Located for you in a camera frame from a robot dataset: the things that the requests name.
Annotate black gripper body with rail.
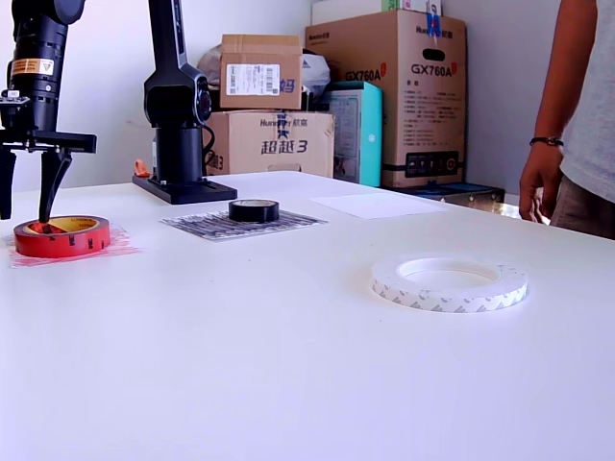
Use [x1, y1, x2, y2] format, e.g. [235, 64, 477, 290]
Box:
[0, 125, 99, 158]

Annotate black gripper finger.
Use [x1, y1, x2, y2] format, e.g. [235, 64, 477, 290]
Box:
[37, 148, 74, 225]
[0, 145, 17, 222]

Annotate red tape roll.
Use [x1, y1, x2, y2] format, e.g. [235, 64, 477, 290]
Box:
[12, 214, 112, 259]

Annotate black tape roll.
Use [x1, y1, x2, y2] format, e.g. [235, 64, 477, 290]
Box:
[228, 199, 281, 225]

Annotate white tape roll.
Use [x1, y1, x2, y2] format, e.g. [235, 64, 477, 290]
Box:
[370, 254, 529, 314]

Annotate person's right forearm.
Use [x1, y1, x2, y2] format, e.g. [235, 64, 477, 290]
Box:
[528, 0, 602, 145]

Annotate person's right hand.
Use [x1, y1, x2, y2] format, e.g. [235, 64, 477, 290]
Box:
[518, 141, 565, 225]

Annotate red scribbled paper sheet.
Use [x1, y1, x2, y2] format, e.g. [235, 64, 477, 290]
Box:
[3, 225, 145, 270]

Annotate translucent plastic bag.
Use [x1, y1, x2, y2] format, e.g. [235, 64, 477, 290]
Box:
[197, 45, 225, 88]

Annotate cardboard box blue star print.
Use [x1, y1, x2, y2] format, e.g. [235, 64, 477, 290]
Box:
[204, 110, 336, 178]

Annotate small cardboard box shipping label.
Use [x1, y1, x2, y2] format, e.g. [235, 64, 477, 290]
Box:
[219, 33, 304, 110]

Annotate black scribbled paper sheet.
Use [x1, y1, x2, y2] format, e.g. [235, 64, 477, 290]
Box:
[158, 208, 331, 245]

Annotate grey bag triangle logo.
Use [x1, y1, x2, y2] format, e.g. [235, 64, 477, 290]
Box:
[301, 51, 332, 92]

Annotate teal product box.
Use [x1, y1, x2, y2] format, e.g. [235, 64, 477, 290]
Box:
[322, 80, 384, 187]

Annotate blank white paper sheet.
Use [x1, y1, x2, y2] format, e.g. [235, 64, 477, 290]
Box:
[307, 192, 449, 221]

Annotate large GX760A cardboard box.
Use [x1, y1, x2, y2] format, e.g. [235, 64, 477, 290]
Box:
[305, 9, 468, 189]

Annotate dark metallic case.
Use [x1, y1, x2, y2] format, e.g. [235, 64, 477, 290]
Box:
[398, 182, 506, 217]

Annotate person torso grey t-shirt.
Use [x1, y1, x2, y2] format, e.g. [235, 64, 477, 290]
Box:
[550, 0, 615, 241]

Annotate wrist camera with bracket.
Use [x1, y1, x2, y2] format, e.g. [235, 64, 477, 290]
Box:
[0, 87, 31, 130]

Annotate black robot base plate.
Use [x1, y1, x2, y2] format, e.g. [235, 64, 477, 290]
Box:
[132, 175, 239, 206]

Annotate black base cable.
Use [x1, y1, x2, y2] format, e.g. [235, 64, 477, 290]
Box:
[203, 124, 218, 168]

